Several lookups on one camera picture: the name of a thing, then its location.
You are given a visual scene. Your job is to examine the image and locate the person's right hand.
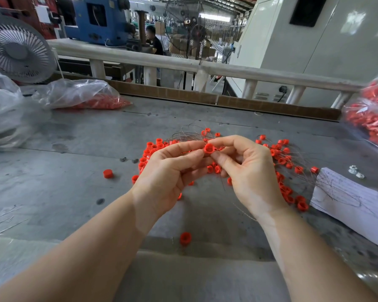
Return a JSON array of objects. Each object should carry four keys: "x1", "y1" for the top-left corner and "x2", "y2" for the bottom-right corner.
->
[{"x1": 208, "y1": 135, "x2": 291, "y2": 221}]

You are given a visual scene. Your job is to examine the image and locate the person's left hand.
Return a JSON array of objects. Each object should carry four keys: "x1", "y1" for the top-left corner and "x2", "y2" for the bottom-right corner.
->
[{"x1": 131, "y1": 140, "x2": 214, "y2": 233}]

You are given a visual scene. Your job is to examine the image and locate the pile of red plastic rings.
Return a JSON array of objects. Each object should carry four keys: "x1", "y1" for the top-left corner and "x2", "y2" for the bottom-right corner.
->
[{"x1": 131, "y1": 128, "x2": 321, "y2": 213}]

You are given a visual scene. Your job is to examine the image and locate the bundle of thin metal wires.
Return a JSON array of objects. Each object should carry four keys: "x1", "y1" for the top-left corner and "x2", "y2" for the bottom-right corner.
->
[{"x1": 170, "y1": 130, "x2": 259, "y2": 221}]

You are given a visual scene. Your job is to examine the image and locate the person's right forearm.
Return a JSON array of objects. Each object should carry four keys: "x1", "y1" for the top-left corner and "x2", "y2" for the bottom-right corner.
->
[{"x1": 260, "y1": 207, "x2": 378, "y2": 302}]

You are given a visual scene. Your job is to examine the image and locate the person's left forearm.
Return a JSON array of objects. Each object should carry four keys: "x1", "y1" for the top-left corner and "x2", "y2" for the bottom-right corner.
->
[{"x1": 0, "y1": 193, "x2": 155, "y2": 302}]

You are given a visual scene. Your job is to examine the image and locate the brown wooden board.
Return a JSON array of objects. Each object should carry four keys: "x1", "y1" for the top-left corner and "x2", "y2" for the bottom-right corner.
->
[{"x1": 50, "y1": 73, "x2": 341, "y2": 121}]

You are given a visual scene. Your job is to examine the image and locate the white paper sheet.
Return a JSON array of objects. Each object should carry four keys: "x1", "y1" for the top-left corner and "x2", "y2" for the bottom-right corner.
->
[{"x1": 310, "y1": 167, "x2": 378, "y2": 252}]

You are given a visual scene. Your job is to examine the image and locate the clear bag with red pieces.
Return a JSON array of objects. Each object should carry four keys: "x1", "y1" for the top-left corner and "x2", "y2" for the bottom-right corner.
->
[{"x1": 34, "y1": 78, "x2": 132, "y2": 111}]

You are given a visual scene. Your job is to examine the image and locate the white metal railing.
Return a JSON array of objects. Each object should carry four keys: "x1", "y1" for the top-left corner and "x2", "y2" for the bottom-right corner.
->
[{"x1": 47, "y1": 39, "x2": 365, "y2": 109}]

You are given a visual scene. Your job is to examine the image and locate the large clear bag red pieces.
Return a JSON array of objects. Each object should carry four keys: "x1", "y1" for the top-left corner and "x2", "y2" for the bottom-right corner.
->
[{"x1": 342, "y1": 62, "x2": 378, "y2": 153}]

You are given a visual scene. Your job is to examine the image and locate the large grey machine cabinet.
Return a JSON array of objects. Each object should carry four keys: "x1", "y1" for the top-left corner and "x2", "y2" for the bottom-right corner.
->
[{"x1": 228, "y1": 0, "x2": 378, "y2": 108}]

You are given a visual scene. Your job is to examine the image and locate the blue industrial machine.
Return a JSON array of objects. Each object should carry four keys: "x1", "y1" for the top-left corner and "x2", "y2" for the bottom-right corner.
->
[{"x1": 67, "y1": 0, "x2": 135, "y2": 47}]

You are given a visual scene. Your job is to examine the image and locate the crumpled clear plastic bag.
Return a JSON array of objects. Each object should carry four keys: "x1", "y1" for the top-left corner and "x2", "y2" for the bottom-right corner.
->
[{"x1": 0, "y1": 66, "x2": 39, "y2": 150}]

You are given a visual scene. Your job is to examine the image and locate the white desk fan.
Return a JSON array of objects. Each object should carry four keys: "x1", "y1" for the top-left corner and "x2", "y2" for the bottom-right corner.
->
[{"x1": 0, "y1": 15, "x2": 58, "y2": 85}]

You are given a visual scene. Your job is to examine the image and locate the red industrial machine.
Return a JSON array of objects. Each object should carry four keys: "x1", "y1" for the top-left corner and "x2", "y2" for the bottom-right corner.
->
[{"x1": 0, "y1": 0, "x2": 58, "y2": 40}]

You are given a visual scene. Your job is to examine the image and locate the black pedestal fan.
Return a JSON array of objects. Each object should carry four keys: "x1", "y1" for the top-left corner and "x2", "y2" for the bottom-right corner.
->
[{"x1": 187, "y1": 22, "x2": 209, "y2": 92}]

